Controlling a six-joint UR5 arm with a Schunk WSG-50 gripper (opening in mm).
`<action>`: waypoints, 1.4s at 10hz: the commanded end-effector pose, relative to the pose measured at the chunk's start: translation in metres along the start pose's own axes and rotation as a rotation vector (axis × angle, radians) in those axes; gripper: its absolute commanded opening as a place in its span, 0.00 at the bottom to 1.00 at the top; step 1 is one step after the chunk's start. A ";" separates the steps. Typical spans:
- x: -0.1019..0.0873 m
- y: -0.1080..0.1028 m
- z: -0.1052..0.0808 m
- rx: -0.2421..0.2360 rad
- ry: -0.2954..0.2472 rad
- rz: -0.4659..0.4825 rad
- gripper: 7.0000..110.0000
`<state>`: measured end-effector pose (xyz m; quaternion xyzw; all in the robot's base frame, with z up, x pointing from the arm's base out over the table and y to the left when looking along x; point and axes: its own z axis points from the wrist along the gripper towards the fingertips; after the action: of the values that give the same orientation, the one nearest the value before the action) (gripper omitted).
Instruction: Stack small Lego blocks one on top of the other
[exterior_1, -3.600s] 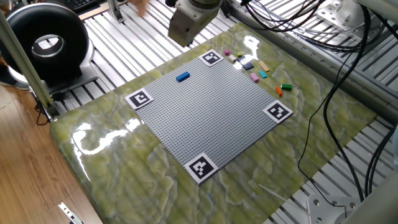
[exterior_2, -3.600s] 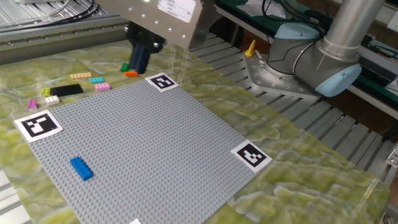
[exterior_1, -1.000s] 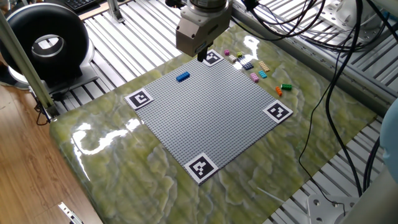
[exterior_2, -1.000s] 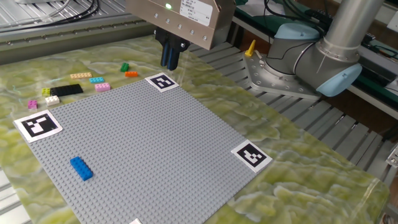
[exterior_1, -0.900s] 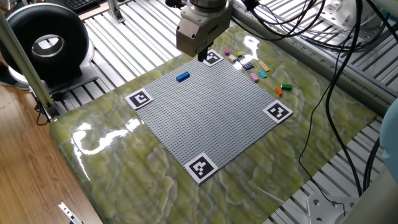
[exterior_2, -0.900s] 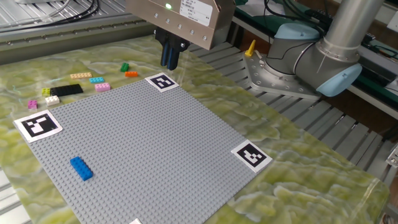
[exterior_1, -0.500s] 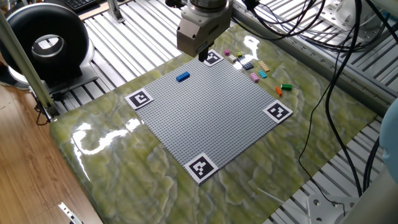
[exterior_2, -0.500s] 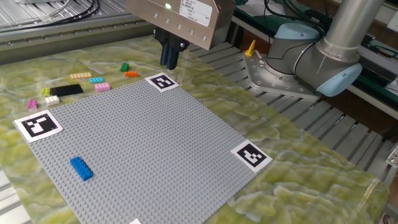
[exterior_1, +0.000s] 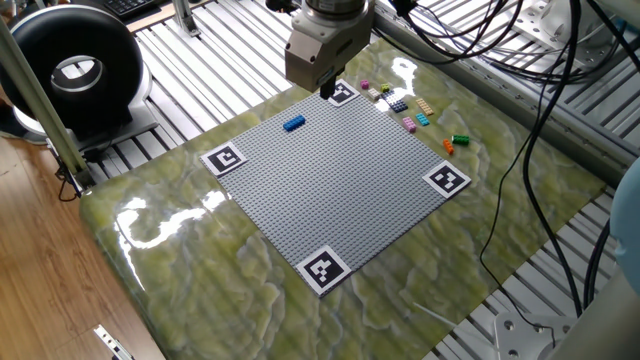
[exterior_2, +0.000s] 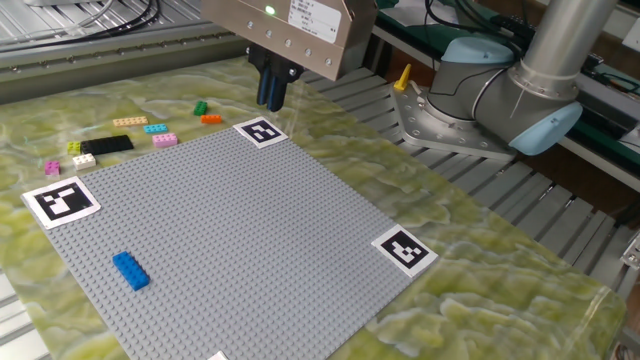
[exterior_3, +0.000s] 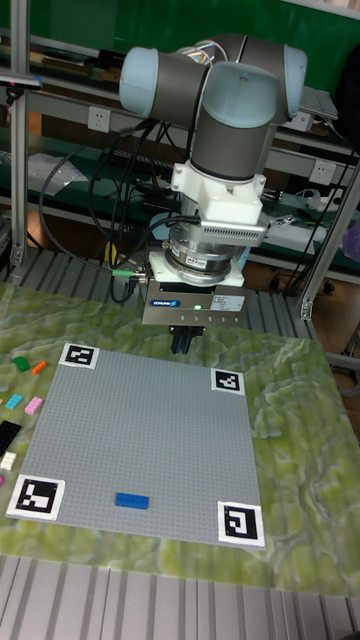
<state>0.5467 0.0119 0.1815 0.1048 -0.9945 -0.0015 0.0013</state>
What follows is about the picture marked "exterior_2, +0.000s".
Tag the silver Schunk gripper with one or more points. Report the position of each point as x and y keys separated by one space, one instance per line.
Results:
x=300 y=35

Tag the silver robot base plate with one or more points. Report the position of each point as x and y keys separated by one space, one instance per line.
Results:
x=440 y=135

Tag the tan Lego plate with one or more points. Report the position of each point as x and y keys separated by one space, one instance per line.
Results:
x=130 y=121

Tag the black Lego plate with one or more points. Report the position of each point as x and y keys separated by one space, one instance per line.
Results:
x=106 y=144

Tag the yellow plastic cone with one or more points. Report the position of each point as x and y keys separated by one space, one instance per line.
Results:
x=402 y=80

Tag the black white fiducial marker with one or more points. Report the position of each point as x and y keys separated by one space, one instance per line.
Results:
x=260 y=132
x=404 y=250
x=218 y=356
x=61 y=202

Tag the green marble pattern board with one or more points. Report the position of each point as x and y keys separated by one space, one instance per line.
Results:
x=475 y=300

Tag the green Lego brick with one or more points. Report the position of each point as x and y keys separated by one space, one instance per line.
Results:
x=200 y=108

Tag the magenta small Lego brick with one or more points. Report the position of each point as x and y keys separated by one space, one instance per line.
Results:
x=52 y=168

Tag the pink Lego brick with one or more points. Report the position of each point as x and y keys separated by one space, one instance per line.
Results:
x=165 y=140

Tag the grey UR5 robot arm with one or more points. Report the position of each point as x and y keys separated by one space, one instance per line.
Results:
x=500 y=100

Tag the metal corner bracket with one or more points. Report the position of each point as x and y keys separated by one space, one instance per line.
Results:
x=631 y=252

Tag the cyan Lego brick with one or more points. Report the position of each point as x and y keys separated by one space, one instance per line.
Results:
x=155 y=128

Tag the blue Lego brick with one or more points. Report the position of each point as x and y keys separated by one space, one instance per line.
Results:
x=131 y=270

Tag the white Lego brick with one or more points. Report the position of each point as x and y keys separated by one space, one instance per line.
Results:
x=84 y=161

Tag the orange Lego brick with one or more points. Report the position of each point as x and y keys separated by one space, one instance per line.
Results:
x=211 y=119

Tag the grey Lego baseplate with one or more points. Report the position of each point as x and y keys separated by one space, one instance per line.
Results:
x=240 y=225

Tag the lime small Lego brick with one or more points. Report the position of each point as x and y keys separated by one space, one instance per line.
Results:
x=74 y=147

